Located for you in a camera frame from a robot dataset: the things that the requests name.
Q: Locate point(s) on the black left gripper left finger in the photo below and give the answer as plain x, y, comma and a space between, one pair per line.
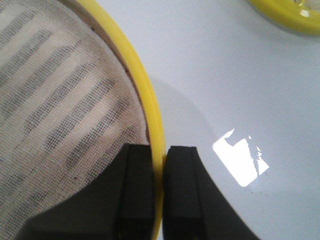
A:
118, 205

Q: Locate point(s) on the woven bamboo steamer lid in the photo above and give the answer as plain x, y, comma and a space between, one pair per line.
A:
301, 16

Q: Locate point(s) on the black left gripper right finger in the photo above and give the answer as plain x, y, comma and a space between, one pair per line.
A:
193, 206

